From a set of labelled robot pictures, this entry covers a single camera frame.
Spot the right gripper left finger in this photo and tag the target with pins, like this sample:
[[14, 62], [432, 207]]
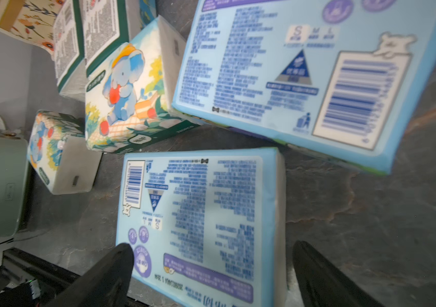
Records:
[[105, 284]]

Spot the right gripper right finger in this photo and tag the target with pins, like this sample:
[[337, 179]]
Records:
[[323, 284]]

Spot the green tissue pack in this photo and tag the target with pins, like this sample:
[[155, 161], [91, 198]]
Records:
[[109, 23], [69, 56]]

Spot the blue tissue pack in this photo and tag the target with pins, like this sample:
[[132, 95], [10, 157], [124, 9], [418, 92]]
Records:
[[207, 227], [337, 79]]

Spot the elephant tissue pack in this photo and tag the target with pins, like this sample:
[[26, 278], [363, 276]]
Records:
[[128, 97], [58, 152]]

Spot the floral canvas tote bag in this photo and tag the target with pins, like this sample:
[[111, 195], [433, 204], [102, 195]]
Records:
[[30, 21]]

